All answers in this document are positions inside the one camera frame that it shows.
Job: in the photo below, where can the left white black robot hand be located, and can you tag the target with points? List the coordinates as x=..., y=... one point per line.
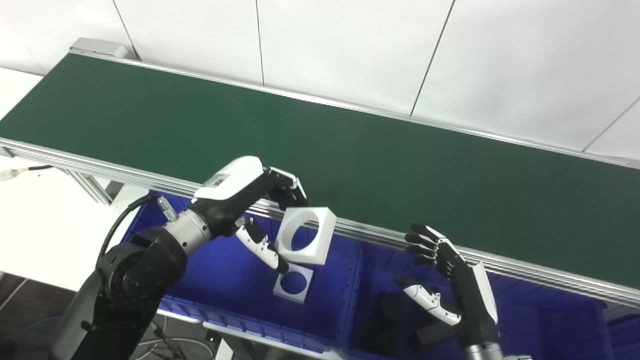
x=230, y=185

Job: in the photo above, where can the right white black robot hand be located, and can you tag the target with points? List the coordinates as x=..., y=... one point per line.
x=470, y=295

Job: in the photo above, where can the white square part round hole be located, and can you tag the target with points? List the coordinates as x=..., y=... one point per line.
x=322, y=240
x=305, y=292

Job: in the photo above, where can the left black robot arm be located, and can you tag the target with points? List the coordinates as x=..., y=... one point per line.
x=135, y=280

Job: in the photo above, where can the black block part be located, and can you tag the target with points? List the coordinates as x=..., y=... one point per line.
x=390, y=320

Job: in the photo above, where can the aluminium conveyor leg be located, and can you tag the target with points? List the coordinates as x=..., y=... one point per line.
x=95, y=187

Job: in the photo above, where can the grey conveyor end housing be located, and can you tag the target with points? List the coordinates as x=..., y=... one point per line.
x=100, y=47

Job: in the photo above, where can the green conveyor belt aluminium frame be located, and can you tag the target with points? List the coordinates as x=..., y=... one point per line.
x=350, y=165

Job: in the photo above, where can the white bin support rail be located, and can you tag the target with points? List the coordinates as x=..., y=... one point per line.
x=260, y=342

